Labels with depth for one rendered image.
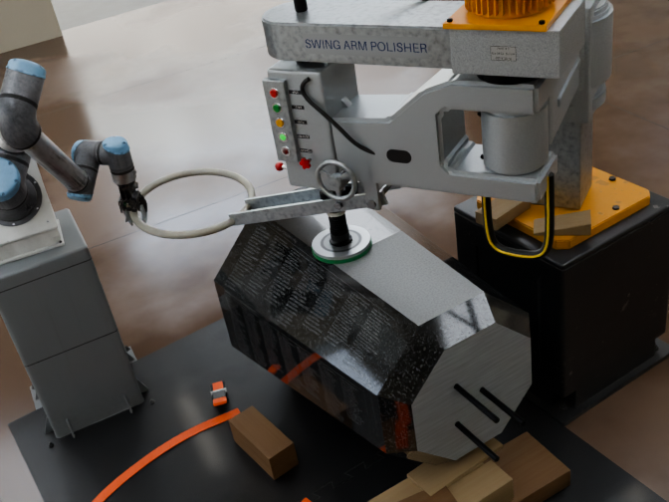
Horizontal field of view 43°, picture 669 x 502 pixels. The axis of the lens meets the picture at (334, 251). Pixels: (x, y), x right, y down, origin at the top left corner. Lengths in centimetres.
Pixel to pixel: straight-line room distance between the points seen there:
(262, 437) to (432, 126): 150
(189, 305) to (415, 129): 222
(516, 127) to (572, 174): 81
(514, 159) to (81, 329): 198
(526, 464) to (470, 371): 59
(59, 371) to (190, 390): 59
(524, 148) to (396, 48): 46
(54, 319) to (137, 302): 108
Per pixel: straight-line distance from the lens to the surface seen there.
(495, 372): 287
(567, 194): 328
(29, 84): 282
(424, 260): 294
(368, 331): 279
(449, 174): 259
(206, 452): 362
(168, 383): 400
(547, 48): 230
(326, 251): 301
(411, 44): 244
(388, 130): 261
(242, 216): 317
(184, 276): 472
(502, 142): 248
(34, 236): 354
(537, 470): 323
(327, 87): 266
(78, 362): 375
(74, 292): 358
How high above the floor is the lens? 250
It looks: 33 degrees down
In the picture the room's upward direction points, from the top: 10 degrees counter-clockwise
